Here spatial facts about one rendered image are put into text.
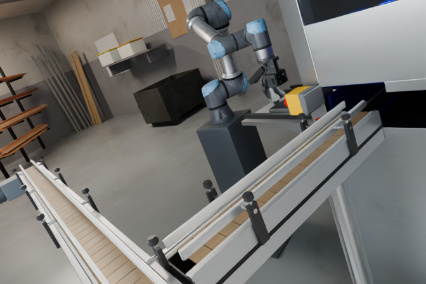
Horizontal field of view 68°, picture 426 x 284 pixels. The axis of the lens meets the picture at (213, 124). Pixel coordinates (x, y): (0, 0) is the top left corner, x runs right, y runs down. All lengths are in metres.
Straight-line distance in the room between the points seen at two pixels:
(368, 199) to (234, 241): 0.67
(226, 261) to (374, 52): 0.64
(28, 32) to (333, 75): 9.53
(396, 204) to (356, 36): 0.54
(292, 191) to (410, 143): 0.42
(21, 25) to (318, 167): 9.72
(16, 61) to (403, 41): 9.43
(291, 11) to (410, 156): 0.54
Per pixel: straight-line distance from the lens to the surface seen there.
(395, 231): 1.24
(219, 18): 1.71
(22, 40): 10.03
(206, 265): 0.61
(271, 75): 1.30
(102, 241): 0.86
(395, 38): 0.92
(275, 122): 1.28
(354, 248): 1.06
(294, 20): 1.04
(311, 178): 0.77
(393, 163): 1.08
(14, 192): 2.10
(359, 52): 0.97
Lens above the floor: 1.30
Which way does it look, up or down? 16 degrees down
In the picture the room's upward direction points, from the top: 21 degrees counter-clockwise
